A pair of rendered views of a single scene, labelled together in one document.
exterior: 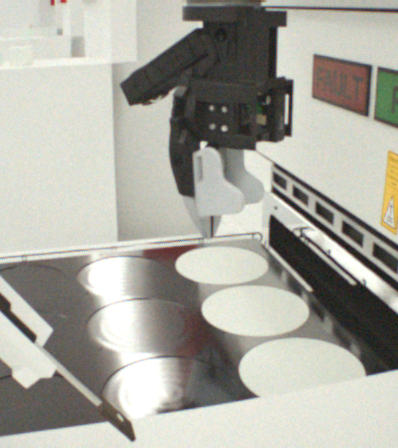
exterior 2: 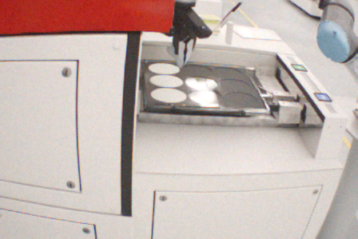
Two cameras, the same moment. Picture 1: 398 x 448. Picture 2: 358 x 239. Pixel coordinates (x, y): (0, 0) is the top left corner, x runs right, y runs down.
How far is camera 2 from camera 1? 191 cm
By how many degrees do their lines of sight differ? 135
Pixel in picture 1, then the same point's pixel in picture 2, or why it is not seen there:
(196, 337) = (187, 77)
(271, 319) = (163, 77)
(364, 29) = not seen: hidden behind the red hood
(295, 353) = (163, 71)
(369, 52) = not seen: hidden behind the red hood
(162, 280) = (192, 93)
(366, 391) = (169, 40)
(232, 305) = (173, 82)
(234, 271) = (165, 92)
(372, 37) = not seen: hidden behind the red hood
